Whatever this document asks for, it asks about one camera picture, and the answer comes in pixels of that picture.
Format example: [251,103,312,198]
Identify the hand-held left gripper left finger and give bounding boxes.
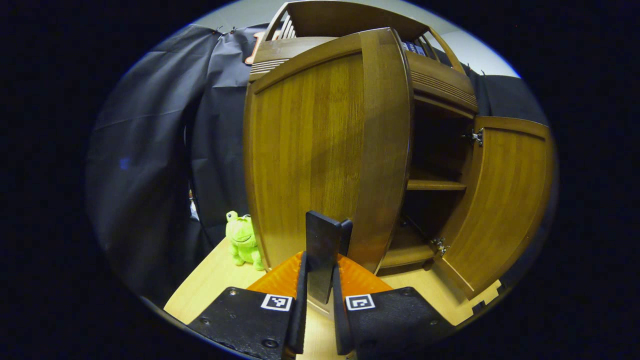
[187,250,308,360]

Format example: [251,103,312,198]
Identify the wooden double-door shoe cabinet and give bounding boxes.
[248,0,481,276]

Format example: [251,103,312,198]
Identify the green frog plush toy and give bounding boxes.
[225,210,266,272]

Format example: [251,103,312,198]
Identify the wooden shoe cabinet door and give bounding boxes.
[432,116,556,301]
[243,27,415,306]

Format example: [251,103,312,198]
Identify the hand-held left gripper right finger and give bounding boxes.
[332,253,456,357]

